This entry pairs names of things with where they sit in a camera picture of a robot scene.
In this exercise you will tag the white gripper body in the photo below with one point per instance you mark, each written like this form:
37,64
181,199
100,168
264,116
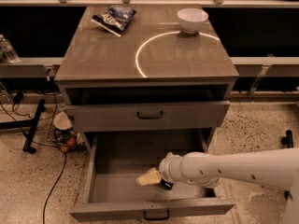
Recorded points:
167,169

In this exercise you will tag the dark blue rxbar wrapper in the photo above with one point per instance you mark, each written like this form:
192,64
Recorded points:
166,185

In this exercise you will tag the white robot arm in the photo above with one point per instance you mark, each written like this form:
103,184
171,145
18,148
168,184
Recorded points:
273,168

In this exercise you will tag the open grey lower drawer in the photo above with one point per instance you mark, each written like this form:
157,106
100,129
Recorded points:
117,159

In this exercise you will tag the grey upper drawer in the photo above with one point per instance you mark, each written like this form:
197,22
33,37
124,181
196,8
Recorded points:
137,117

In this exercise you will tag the grey drawer cabinet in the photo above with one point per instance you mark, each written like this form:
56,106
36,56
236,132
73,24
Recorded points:
153,62

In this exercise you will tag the black stand leg right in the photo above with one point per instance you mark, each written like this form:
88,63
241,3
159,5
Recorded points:
287,140

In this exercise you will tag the black stand leg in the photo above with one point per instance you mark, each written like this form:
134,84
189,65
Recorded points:
31,124
287,140

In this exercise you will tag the black stand leg left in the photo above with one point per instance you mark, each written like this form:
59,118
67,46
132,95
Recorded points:
31,124

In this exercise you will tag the white bowl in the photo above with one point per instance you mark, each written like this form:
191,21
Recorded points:
191,20

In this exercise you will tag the blue chip bag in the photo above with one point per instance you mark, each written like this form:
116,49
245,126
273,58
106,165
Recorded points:
115,19

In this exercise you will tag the black power adapter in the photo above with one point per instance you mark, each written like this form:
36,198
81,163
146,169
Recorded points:
17,98

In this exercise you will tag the clear water bottle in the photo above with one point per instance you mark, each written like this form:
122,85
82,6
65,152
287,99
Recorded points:
8,50

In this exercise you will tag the wire basket with items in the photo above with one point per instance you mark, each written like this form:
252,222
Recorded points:
63,135

